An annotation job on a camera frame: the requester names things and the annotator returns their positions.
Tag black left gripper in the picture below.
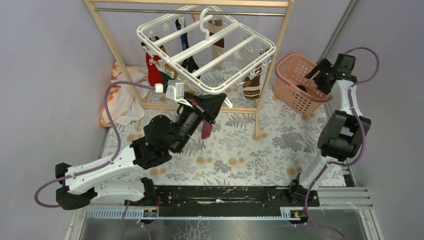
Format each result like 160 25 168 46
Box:
171 92 227 153

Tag white plastic sock hanger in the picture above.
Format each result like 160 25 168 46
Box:
136 5 277 109

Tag brown mustard striped sock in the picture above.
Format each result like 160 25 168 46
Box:
141 42 177 80

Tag red fluffy sock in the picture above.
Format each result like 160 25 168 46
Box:
145 53 164 87

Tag dark green sock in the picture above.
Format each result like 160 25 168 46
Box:
159 70 172 90
296 84 307 94

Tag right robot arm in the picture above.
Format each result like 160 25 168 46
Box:
286 53 372 206

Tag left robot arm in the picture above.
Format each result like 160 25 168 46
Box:
55 92 227 210

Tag orange purple sock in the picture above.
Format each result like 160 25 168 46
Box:
201 122 213 140

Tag pink plastic laundry basket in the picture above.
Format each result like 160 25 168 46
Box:
273 53 333 116

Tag black blue sock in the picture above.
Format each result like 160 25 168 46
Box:
174 16 200 74

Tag brown white striped sock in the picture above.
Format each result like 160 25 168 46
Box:
242 63 263 100

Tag beige brown striped sock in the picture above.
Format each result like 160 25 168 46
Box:
208 18 225 59

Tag cream white sock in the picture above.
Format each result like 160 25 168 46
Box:
233 44 254 68

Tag floral patterned mat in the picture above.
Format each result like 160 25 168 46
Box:
116 76 327 186

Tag orange white floral cloth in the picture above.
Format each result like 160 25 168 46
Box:
99 64 149 127

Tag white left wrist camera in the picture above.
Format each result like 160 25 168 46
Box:
153 80 193 108

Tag wooden drying rack frame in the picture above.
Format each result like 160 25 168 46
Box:
82 0 296 138

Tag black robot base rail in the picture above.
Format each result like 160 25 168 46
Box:
125 185 320 218

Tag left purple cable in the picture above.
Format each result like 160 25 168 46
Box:
33 80 160 209

